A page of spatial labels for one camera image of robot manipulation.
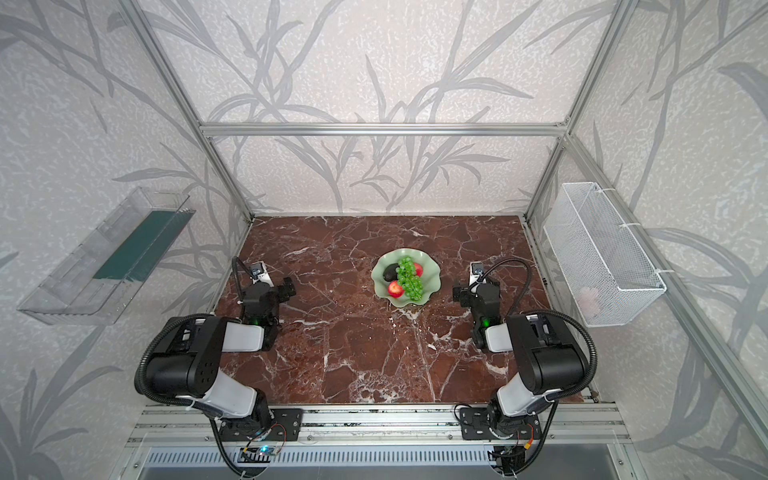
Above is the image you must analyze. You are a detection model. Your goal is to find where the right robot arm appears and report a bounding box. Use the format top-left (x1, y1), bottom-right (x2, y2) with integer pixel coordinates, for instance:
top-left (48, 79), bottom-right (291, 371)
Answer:
top-left (452, 282), bottom-right (596, 443)

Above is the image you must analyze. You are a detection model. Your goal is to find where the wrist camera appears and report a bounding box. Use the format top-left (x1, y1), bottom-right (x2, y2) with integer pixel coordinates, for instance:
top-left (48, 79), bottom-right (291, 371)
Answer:
top-left (469, 262), bottom-right (484, 289)
top-left (249, 261), bottom-right (274, 287)

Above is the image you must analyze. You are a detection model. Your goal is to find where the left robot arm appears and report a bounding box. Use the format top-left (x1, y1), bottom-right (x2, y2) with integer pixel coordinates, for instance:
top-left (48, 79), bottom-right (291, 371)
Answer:
top-left (134, 277), bottom-right (296, 428)

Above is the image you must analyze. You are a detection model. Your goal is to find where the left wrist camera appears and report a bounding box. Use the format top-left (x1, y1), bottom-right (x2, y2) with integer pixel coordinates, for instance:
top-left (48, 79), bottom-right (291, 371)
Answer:
top-left (249, 261), bottom-right (274, 287)

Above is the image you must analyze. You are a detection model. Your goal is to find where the white wire mesh basket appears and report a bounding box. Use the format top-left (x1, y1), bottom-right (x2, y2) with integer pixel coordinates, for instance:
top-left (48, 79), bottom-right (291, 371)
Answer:
top-left (544, 182), bottom-right (667, 327)

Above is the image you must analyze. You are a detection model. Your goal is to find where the green mat in bin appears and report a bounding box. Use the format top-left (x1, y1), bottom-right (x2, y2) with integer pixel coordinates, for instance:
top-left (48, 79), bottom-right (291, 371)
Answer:
top-left (93, 210), bottom-right (195, 282)

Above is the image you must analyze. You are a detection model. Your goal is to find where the dark fake avocado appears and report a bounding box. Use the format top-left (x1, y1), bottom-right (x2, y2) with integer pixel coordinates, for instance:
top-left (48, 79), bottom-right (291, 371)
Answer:
top-left (383, 263), bottom-right (399, 283)

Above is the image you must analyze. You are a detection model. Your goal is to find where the pink object in basket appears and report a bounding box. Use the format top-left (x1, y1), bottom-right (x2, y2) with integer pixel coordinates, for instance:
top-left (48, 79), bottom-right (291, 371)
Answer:
top-left (576, 287), bottom-right (602, 320)

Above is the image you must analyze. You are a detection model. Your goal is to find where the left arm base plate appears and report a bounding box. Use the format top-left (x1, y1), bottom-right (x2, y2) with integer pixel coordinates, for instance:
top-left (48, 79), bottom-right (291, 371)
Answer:
top-left (218, 408), bottom-right (304, 442)

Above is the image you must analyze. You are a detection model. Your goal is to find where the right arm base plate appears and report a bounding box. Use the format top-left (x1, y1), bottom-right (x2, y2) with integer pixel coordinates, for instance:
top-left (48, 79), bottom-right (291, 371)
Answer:
top-left (452, 404), bottom-right (542, 442)

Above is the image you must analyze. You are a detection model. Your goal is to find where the green fake grape bunch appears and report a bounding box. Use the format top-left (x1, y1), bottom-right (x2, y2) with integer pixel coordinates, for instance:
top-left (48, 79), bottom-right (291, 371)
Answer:
top-left (397, 256), bottom-right (423, 301)

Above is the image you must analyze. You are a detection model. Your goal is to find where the light green wavy fruit bowl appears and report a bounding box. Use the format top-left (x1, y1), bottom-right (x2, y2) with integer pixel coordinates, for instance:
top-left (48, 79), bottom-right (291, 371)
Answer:
top-left (370, 248), bottom-right (441, 308)

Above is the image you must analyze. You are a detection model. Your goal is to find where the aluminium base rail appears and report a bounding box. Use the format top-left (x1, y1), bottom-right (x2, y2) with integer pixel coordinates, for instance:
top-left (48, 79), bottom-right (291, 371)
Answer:
top-left (126, 403), bottom-right (632, 448)

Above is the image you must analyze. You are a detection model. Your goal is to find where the right black corrugated cable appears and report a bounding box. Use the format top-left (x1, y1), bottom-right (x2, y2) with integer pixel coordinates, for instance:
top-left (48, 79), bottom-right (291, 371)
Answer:
top-left (476, 256), bottom-right (599, 402)

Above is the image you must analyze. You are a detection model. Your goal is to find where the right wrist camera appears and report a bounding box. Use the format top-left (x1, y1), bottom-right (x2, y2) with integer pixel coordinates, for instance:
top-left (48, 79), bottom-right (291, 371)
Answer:
top-left (469, 262), bottom-right (484, 289)

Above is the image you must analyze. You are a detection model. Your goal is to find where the clear plastic wall bin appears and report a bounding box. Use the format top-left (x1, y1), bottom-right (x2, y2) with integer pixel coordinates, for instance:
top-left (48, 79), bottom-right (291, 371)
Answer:
top-left (17, 187), bottom-right (196, 326)

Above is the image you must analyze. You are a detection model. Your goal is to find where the aluminium frame crossbar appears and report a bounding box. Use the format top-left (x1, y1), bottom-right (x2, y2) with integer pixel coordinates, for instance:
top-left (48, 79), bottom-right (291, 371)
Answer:
top-left (200, 122), bottom-right (566, 137)

